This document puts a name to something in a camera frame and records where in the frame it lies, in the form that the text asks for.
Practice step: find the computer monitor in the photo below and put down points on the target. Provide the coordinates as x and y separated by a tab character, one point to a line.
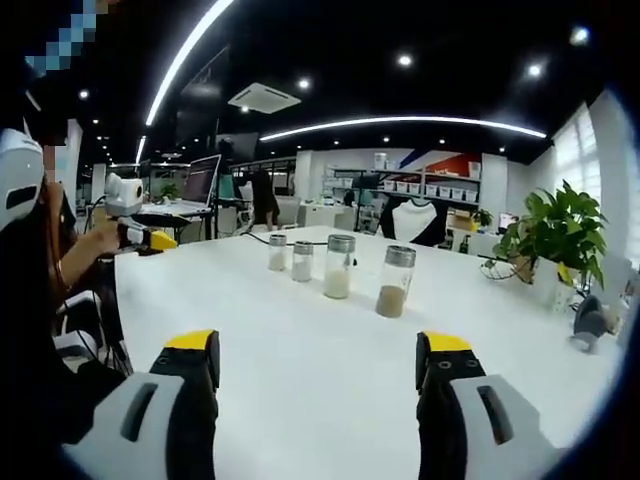
509	220

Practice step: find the grey object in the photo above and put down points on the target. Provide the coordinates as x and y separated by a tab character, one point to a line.
590	315

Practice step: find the open laptop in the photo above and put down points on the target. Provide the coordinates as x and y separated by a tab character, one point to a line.
200	182

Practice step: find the small seasoning bottle cream powder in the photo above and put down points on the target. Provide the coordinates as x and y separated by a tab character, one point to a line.
277	256

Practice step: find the tall seasoning bottle cream powder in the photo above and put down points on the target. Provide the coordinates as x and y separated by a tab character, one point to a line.
337	275

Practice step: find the long curved ceiling light strip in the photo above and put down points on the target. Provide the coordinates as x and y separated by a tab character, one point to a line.
400	121
180	60

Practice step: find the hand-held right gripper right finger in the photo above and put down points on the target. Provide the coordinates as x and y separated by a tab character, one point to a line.
480	430

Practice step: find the white desk with laptop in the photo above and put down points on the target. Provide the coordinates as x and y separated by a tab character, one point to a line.
170	216

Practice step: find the person's left hand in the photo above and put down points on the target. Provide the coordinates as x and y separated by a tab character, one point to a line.
102	241

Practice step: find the ceiling air conditioner vent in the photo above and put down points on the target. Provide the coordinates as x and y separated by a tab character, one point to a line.
264	96

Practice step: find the group of ceiling spot lights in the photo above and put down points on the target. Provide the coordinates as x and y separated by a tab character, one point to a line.
404	60

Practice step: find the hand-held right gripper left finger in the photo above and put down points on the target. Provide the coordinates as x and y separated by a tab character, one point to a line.
150	425

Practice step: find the small green plant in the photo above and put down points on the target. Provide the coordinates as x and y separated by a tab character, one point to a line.
482	216

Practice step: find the white and black chair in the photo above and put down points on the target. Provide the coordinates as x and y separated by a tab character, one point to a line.
412	222

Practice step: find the white office chair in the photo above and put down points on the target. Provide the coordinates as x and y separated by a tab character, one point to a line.
289	210

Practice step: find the small seasoning bottle white powder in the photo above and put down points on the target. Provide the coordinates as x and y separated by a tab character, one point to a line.
302	265

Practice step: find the shelf with white bins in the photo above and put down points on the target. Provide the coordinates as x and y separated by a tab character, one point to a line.
425	185

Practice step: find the person operator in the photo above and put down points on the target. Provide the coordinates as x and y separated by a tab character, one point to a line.
30	360

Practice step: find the white worn device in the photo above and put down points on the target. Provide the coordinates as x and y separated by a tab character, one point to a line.
17	170

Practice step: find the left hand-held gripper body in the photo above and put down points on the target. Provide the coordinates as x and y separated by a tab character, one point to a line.
126	195

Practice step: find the tall seasoning bottle brown powder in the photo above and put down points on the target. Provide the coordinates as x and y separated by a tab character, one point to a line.
392	295

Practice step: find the cardboard box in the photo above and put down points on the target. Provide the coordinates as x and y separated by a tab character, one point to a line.
462	219

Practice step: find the green potted plant white pot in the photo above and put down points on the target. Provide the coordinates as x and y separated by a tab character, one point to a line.
560	225

